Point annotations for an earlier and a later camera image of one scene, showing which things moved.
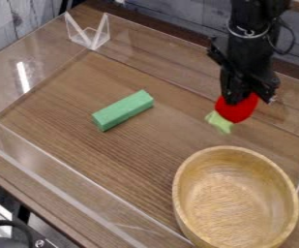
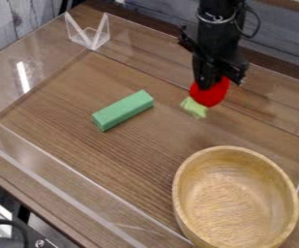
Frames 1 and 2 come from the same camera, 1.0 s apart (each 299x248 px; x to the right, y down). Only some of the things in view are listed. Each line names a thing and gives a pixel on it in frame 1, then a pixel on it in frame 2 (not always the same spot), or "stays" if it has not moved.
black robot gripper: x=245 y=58 → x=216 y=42
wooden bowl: x=236 y=199 stays
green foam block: x=124 y=109 stays
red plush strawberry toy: x=238 y=111 → x=214 y=95
